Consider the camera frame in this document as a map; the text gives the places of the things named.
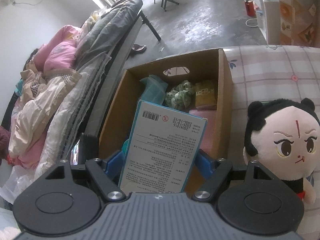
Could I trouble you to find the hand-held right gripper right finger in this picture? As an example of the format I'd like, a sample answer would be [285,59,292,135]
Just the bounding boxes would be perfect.
[192,149,275,202]

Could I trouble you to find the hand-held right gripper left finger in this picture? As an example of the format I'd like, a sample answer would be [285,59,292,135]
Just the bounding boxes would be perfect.
[45,150,127,202]

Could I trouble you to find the pink sponge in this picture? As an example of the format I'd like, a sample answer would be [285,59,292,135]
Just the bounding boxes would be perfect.
[188,108,218,161]

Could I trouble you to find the blue and white carton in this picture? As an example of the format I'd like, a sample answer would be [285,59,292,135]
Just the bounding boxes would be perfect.
[118,100,209,195]

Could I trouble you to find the brown cardboard box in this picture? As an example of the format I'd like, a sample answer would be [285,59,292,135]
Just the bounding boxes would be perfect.
[99,48,234,178]

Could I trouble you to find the small yellow box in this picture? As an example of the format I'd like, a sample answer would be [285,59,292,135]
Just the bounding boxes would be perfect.
[195,80,218,111]

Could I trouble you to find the green white scrunchie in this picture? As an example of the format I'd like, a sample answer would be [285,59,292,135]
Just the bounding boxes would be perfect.
[165,80,196,111]

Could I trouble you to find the light blue towel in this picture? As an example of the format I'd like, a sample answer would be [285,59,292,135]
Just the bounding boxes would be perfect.
[139,74,169,104]

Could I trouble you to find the black-haired plush doll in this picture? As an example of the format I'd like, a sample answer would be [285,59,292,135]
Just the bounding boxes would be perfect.
[242,98,320,205]

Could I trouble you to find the beige padded jacket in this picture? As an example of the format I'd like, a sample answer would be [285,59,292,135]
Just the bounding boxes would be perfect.
[7,62,83,157]

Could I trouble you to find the plaid printed mat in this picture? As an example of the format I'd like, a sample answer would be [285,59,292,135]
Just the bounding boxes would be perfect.
[222,44,320,240]

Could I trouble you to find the brown slipper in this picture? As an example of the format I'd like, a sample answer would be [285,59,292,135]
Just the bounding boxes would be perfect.
[132,43,147,54]

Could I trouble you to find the pink quilt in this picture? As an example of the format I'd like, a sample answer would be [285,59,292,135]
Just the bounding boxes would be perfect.
[32,24,83,73]

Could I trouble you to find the white cabinet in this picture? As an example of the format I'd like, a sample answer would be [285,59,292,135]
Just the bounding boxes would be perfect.
[251,0,281,45]

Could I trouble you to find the red bottle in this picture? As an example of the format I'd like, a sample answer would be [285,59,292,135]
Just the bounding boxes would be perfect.
[243,0,256,17]

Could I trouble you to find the patterned cloth covered cabinet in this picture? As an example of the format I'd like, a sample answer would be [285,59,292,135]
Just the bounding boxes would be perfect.
[274,0,320,48]

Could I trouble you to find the black metal bed frame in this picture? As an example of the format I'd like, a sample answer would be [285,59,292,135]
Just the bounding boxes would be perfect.
[82,10,162,136]

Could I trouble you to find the white cord loop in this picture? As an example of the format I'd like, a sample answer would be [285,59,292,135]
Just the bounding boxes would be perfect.
[246,17,259,29]

